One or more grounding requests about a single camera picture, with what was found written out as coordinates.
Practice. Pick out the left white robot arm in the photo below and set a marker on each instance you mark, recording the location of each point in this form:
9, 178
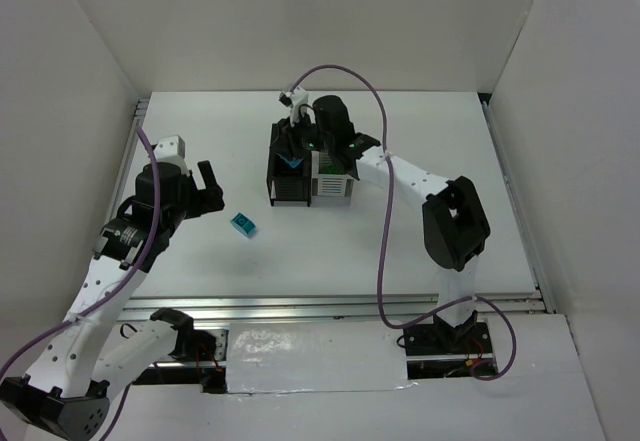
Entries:
67, 392

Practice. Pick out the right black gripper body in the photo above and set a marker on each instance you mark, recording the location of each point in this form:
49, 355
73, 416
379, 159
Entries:
298, 137

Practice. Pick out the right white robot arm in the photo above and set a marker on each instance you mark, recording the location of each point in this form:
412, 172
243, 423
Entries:
454, 224

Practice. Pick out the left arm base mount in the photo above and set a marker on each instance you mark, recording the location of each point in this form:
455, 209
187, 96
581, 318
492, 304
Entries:
203, 366

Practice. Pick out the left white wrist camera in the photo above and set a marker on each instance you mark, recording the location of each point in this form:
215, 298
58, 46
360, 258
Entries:
170, 149

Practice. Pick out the teal curved lego brick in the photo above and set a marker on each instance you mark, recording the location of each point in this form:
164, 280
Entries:
244, 225

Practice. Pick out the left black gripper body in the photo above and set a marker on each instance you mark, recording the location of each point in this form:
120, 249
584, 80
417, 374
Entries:
201, 197

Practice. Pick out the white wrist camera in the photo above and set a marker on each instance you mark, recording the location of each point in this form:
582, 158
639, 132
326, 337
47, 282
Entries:
170, 149
295, 100

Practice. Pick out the black slotted container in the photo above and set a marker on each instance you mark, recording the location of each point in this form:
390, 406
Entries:
286, 185

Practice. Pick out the dark green printed lego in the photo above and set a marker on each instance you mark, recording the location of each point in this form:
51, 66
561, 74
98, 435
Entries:
330, 168

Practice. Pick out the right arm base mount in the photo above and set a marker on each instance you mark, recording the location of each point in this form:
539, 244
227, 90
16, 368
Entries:
437, 351

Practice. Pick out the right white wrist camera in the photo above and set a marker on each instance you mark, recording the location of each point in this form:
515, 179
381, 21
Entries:
295, 100

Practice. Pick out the white slotted container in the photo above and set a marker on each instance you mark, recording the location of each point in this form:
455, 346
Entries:
329, 190

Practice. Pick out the white tape covered plate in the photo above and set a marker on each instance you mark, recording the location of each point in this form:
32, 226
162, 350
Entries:
360, 356

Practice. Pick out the teal long lego brick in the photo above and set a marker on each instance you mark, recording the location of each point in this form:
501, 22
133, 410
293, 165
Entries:
292, 163

